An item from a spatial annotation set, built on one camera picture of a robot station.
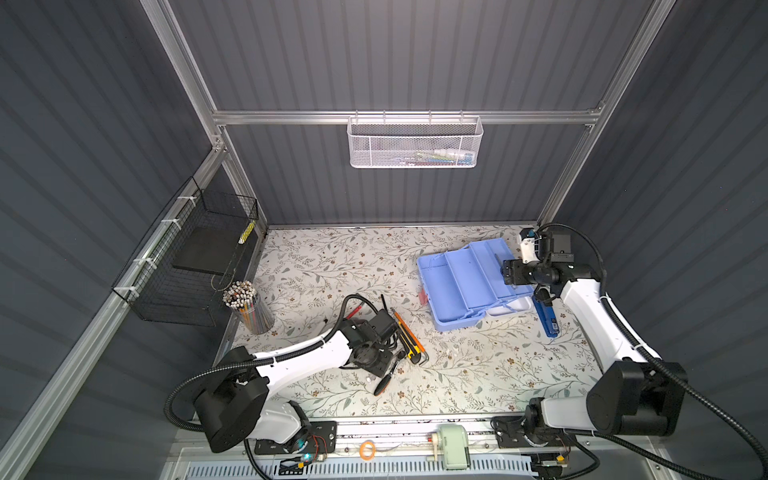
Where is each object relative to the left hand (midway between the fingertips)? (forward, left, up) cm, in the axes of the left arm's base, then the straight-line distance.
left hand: (383, 364), depth 82 cm
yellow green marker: (+30, +36, +24) cm, 53 cm away
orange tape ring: (-19, +6, -4) cm, 21 cm away
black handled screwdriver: (-3, 0, -3) cm, 5 cm away
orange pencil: (+11, -9, -3) cm, 15 cm away
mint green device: (-20, -15, +3) cm, 25 cm away
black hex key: (+23, -1, -3) cm, 23 cm away
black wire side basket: (+16, +49, +24) cm, 57 cm away
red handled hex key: (+20, +8, -3) cm, 21 cm away
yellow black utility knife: (+4, -9, -2) cm, 10 cm away
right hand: (+19, -41, +16) cm, 48 cm away
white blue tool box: (+22, -28, +4) cm, 36 cm away
